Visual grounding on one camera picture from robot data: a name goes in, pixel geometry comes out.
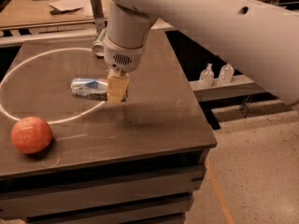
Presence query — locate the grey paper sheet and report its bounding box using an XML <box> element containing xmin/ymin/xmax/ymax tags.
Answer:
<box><xmin>50</xmin><ymin>0</ymin><xmax>92</xmax><ymax>15</ymax></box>

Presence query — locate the grey metal bracket post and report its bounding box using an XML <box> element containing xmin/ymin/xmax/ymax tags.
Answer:
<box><xmin>90</xmin><ymin>0</ymin><xmax>106</xmax><ymax>33</ymax></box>

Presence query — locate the clear sanitizer bottle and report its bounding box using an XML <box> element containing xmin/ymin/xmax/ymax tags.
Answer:
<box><xmin>199</xmin><ymin>63</ymin><xmax>214</xmax><ymax>88</ymax></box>
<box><xmin>219</xmin><ymin>63</ymin><xmax>235</xmax><ymax>83</ymax></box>

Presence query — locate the left clear sanitizer bottle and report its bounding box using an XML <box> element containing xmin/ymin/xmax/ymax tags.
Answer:
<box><xmin>199</xmin><ymin>63</ymin><xmax>214</xmax><ymax>88</ymax></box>

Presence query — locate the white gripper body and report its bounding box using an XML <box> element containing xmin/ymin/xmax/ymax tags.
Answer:
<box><xmin>104</xmin><ymin>37</ymin><xmax>145</xmax><ymax>73</ymax></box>

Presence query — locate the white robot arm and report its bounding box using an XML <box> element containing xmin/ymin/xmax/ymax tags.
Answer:
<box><xmin>105</xmin><ymin>0</ymin><xmax>299</xmax><ymax>109</ymax></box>

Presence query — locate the wooden background desk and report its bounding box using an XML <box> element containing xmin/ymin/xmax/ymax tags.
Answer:
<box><xmin>0</xmin><ymin>0</ymin><xmax>109</xmax><ymax>31</ymax></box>

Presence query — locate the right clear sanitizer bottle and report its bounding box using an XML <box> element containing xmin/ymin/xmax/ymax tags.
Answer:
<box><xmin>219</xmin><ymin>63</ymin><xmax>235</xmax><ymax>83</ymax></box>

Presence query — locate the red apple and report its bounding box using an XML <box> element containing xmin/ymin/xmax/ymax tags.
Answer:
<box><xmin>10</xmin><ymin>117</ymin><xmax>52</xmax><ymax>154</ymax></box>

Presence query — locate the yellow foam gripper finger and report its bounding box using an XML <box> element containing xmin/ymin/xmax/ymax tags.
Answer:
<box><xmin>107</xmin><ymin>70</ymin><xmax>129</xmax><ymax>104</ymax></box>

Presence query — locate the silver blue redbull can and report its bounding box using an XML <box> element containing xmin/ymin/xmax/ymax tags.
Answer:
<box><xmin>71</xmin><ymin>77</ymin><xmax>107</xmax><ymax>101</ymax></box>

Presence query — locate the grey metal shelf rail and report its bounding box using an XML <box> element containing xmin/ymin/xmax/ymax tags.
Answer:
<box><xmin>189</xmin><ymin>75</ymin><xmax>265</xmax><ymax>102</ymax></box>

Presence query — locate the grey drawer cabinet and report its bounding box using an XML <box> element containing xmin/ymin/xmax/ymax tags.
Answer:
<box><xmin>0</xmin><ymin>149</ymin><xmax>210</xmax><ymax>224</ymax></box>

